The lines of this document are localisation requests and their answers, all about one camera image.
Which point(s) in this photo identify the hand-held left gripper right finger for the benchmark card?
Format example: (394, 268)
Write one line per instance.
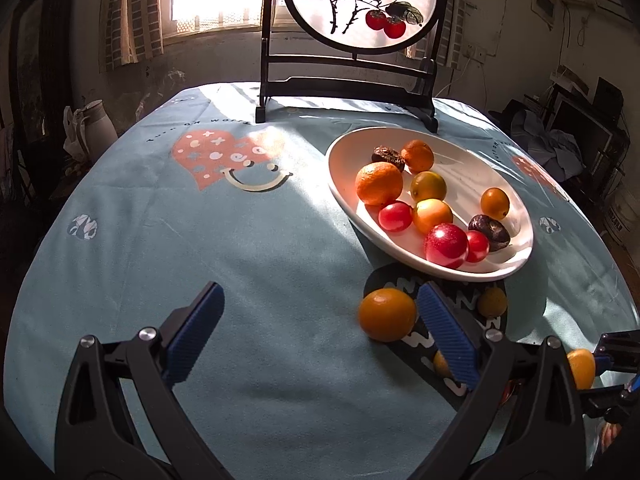
(447, 335)

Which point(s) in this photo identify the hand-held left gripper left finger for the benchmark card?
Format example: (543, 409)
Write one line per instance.
(195, 335)

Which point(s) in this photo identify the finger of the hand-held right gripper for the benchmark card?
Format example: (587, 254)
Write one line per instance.
(610, 400)
(620, 347)

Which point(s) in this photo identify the small orange fruit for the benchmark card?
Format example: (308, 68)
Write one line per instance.
(441, 364)

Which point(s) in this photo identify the yellow orange round fruit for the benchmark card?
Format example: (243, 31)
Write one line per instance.
(580, 367)
(432, 215)

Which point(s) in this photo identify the small yellow brown fruit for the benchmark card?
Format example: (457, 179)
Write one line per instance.
(491, 301)

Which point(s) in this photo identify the big red apple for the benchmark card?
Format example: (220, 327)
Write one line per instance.
(446, 245)

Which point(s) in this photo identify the red cherry tomato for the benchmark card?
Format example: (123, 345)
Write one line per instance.
(479, 247)

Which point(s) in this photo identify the dark purple fruit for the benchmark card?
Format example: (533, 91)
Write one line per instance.
(489, 232)

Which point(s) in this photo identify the red round fruit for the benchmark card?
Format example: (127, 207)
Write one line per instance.
(395, 216)

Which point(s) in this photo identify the white oval plate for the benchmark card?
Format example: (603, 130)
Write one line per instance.
(465, 170)

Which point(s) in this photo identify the large orange tangerine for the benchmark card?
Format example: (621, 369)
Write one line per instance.
(378, 183)

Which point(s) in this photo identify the dark brown dimpled fruit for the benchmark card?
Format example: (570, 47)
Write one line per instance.
(387, 156)

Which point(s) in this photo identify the person's right hand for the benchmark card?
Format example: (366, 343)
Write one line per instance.
(607, 437)

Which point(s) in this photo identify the light blue printed tablecloth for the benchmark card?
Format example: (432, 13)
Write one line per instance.
(200, 240)

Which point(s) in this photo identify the pile of blue grey clothes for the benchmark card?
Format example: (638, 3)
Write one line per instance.
(555, 145)

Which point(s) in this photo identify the stacked picture frames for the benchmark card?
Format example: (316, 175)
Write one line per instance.
(585, 125)

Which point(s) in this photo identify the white pitcher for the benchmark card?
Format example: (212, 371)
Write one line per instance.
(95, 127)

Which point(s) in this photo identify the white plastic bag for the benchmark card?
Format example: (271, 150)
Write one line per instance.
(72, 135)

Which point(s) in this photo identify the checked curtain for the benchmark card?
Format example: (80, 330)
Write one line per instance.
(127, 15)
(457, 20)

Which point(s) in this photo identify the black framed painted table screen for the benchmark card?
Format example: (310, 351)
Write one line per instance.
(305, 20)

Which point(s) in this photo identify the dark wooden cabinet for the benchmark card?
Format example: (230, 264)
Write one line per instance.
(40, 35)

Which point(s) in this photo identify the wall socket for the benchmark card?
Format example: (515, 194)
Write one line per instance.
(475, 52)

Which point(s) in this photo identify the wall vent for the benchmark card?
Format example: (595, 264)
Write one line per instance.
(542, 2)

